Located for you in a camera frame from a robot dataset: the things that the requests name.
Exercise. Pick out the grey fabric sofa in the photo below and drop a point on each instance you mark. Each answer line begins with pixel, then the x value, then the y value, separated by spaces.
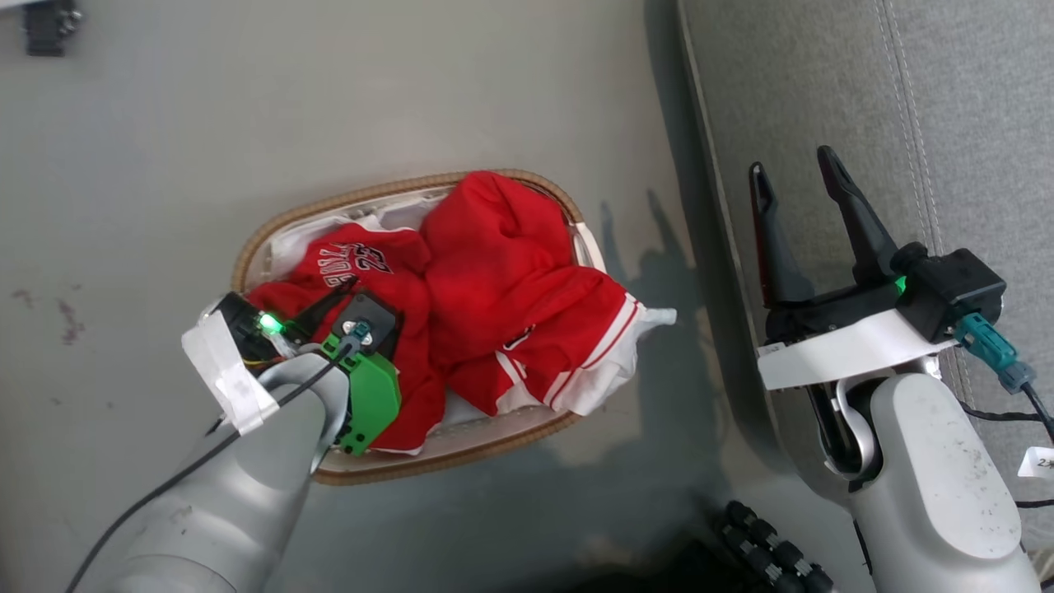
pixel 823 82

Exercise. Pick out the white paper label tag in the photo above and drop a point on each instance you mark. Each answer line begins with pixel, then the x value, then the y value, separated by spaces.
pixel 1039 463

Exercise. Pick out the teal camera connector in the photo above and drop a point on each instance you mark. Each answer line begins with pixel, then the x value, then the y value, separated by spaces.
pixel 360 331
pixel 992 350

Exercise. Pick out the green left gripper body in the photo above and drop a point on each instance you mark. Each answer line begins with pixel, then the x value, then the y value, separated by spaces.
pixel 375 399

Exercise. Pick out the white basket liner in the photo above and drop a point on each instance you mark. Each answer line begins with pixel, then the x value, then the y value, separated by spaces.
pixel 288 247

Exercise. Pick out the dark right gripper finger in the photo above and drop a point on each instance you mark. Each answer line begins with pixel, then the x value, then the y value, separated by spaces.
pixel 869 239
pixel 778 263

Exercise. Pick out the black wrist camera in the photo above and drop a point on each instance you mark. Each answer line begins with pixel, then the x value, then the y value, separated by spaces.
pixel 955 288
pixel 380 317

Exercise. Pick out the cream wicker-rimmed laundry basket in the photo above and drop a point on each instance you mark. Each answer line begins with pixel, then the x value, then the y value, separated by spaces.
pixel 486 441

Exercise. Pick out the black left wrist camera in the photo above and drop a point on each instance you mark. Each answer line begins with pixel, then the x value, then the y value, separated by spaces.
pixel 380 317

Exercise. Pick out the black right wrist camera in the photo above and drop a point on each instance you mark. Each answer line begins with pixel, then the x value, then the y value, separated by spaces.
pixel 955 288

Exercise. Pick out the teal left camera connector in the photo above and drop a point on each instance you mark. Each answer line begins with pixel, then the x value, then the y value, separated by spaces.
pixel 360 331

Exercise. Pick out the teal right camera connector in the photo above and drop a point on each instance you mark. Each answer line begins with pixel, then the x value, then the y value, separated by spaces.
pixel 992 350

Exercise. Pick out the red white-trimmed shorts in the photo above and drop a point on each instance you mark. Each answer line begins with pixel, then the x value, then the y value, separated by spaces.
pixel 510 272

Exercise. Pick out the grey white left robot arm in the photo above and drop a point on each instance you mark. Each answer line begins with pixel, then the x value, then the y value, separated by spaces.
pixel 230 494

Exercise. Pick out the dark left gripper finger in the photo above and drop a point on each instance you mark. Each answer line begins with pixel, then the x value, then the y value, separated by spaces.
pixel 325 306

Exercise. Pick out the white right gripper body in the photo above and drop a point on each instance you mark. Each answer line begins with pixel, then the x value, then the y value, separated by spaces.
pixel 840 346

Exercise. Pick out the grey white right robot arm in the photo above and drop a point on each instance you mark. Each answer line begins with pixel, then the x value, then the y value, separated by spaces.
pixel 930 486

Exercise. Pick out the white tape wrap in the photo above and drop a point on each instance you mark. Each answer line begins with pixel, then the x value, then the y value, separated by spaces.
pixel 226 379

